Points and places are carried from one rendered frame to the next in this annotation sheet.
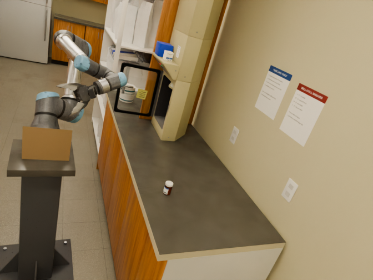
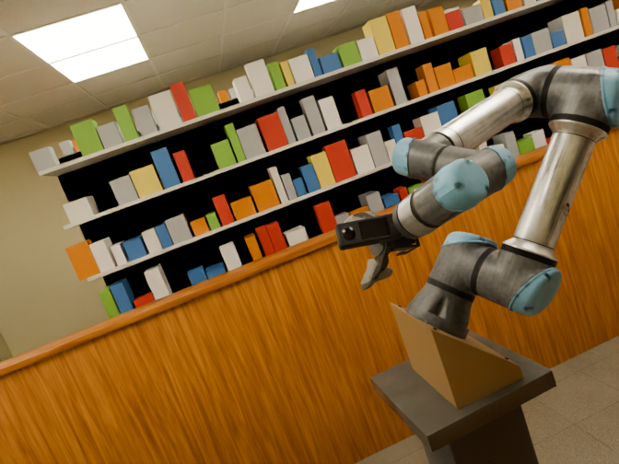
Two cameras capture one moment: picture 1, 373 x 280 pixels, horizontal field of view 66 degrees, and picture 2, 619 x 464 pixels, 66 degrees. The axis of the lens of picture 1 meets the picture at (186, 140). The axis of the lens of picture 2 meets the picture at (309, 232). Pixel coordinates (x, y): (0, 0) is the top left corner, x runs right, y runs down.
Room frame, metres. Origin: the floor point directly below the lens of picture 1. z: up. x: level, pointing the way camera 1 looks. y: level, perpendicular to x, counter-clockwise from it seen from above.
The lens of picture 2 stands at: (1.50, -0.34, 1.57)
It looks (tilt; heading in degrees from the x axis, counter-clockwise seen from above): 10 degrees down; 108
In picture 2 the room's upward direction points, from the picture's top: 20 degrees counter-clockwise
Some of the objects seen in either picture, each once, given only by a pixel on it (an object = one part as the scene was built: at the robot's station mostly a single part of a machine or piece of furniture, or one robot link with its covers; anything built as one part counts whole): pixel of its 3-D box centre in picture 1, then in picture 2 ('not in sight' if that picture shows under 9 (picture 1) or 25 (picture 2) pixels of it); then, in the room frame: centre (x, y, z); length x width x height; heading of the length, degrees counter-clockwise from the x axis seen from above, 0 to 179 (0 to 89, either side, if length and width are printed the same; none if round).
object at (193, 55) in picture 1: (182, 87); not in sight; (2.16, 0.15, 1.32); 0.32 x 0.25 x 0.77; 27
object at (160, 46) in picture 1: (164, 49); not in sight; (2.15, 0.34, 1.56); 0.10 x 0.10 x 0.09; 27
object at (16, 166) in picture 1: (43, 157); (453, 381); (1.35, 0.75, 0.92); 0.32 x 0.32 x 0.04; 30
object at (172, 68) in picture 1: (164, 65); not in sight; (2.08, 0.31, 1.46); 0.32 x 0.12 x 0.10; 27
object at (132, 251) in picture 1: (155, 193); not in sight; (1.98, 0.12, 0.45); 2.05 x 0.67 x 0.90; 27
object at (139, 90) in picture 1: (136, 90); not in sight; (2.17, 0.48, 1.19); 0.30 x 0.01 x 0.40; 112
